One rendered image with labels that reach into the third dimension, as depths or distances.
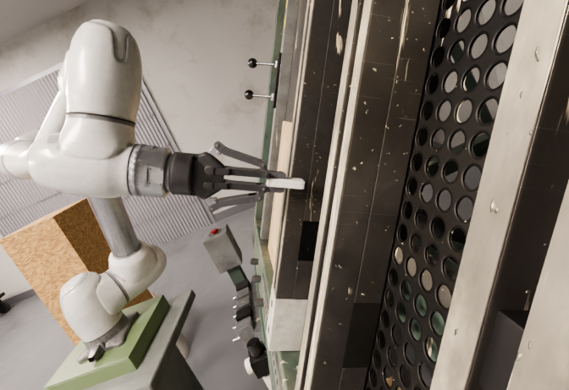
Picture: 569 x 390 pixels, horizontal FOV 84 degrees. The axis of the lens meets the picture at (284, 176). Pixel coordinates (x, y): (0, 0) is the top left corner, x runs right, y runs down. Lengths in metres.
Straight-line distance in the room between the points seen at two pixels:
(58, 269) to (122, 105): 2.36
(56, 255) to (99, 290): 1.44
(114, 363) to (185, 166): 0.95
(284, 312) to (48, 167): 0.50
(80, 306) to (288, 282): 0.89
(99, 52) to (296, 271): 0.52
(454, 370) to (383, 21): 0.28
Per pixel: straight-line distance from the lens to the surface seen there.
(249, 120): 4.59
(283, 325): 0.74
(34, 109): 5.65
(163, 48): 4.84
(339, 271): 0.37
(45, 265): 2.89
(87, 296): 1.39
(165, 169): 0.56
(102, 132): 0.57
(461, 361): 0.19
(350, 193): 0.34
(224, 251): 1.53
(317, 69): 0.61
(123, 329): 1.47
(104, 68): 0.58
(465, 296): 0.18
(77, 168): 0.57
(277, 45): 1.49
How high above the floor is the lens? 1.41
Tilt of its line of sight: 14 degrees down
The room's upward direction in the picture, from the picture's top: 24 degrees counter-clockwise
